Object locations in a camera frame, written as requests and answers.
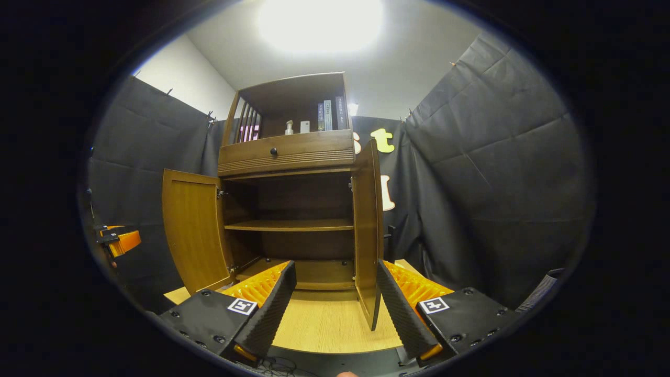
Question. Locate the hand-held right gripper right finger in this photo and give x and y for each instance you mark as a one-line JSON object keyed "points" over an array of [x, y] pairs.
{"points": [[403, 314]]}

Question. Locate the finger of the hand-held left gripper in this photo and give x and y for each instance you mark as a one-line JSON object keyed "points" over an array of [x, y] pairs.
{"points": [[128, 242], [112, 228]]}

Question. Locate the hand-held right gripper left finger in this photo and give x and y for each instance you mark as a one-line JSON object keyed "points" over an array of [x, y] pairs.
{"points": [[269, 309]]}

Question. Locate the wooden shoe cabinet door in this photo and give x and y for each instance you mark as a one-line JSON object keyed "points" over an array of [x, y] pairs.
{"points": [[366, 235], [193, 230]]}

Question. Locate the wooden double-door shoe cabinet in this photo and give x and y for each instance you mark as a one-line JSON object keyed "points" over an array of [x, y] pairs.
{"points": [[293, 152]]}

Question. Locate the wooden inner cabinet shelf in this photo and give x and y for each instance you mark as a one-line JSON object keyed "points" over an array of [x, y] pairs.
{"points": [[288, 225]]}

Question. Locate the wooden cabinet drawer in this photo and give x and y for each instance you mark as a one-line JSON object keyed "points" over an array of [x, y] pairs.
{"points": [[309, 146]]}

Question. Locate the black backdrop cloth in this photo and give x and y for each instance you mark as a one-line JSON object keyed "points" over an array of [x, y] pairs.
{"points": [[497, 183]]}

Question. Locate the small pump bottle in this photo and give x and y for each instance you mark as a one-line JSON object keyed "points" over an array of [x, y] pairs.
{"points": [[289, 129]]}

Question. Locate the small white box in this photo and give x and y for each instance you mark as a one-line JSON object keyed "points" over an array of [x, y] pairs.
{"points": [[304, 126]]}

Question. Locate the dark blue book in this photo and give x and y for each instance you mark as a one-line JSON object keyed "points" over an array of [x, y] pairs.
{"points": [[321, 118]]}

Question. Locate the light grey book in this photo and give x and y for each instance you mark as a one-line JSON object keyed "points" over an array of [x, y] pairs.
{"points": [[328, 115]]}

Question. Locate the large ceiling light panel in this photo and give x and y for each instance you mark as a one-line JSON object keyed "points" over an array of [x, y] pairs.
{"points": [[320, 23]]}

